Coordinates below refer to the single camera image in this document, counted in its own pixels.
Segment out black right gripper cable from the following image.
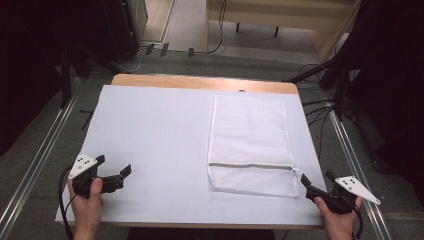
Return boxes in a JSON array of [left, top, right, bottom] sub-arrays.
[[352, 203, 365, 240]]

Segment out black curtain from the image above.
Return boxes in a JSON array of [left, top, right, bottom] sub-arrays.
[[0, 0, 111, 158], [333, 0, 424, 208]]

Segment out person's left hand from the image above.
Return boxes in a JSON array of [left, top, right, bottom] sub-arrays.
[[67, 177, 105, 240]]

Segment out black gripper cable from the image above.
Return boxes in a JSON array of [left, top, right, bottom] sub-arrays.
[[352, 203, 365, 240], [57, 165, 78, 240]]

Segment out white table cover sheet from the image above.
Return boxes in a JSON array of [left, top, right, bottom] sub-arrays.
[[54, 84, 328, 228]]

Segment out wooden table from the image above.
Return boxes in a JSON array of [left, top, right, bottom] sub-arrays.
[[110, 73, 324, 231]]

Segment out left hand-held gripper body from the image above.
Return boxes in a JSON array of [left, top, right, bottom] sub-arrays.
[[67, 153, 126, 198]]

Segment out dark cabinet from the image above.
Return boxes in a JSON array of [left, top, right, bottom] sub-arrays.
[[99, 0, 149, 65]]

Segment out person's right hand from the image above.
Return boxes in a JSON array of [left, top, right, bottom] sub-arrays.
[[314, 196, 364, 240]]

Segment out white mesh laundry bag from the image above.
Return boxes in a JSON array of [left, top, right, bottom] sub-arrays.
[[206, 94, 301, 199]]

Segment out metal floor rail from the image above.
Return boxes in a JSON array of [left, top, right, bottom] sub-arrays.
[[0, 95, 82, 238], [327, 109, 393, 240]]

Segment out light wooden bench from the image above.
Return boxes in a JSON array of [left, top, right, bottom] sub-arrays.
[[205, 0, 363, 64]]

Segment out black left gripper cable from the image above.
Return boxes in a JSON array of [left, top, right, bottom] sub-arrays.
[[57, 165, 78, 240]]

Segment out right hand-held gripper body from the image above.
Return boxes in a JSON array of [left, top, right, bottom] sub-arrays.
[[305, 175, 382, 215]]

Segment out black floor tape mark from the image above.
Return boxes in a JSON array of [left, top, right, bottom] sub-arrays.
[[79, 109, 96, 132]]

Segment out black floor cables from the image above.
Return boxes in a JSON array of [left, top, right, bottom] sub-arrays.
[[298, 63, 336, 161]]

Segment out black hanging cable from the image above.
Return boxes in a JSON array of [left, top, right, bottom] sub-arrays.
[[193, 0, 228, 56]]

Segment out black metal stand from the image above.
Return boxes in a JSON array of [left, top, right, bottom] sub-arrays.
[[59, 43, 121, 110], [282, 56, 354, 122]]

